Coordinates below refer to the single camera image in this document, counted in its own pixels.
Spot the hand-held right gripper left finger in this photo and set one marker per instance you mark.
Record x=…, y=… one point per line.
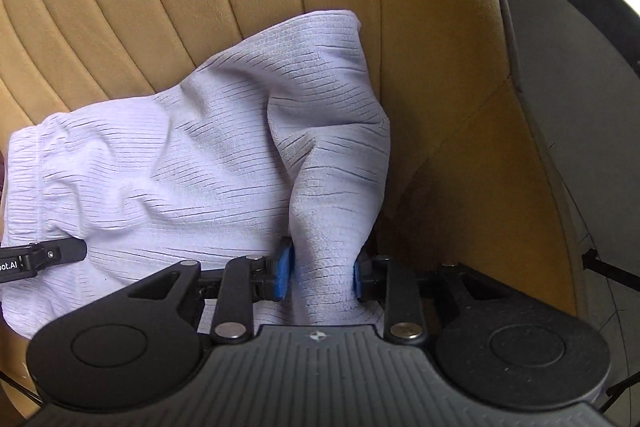
x=282, y=274

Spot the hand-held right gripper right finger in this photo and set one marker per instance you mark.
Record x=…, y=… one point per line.
x=357, y=279

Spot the lavender ribbed pants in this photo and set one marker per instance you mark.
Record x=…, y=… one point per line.
x=175, y=147

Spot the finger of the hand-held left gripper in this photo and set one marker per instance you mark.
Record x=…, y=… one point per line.
x=60, y=252

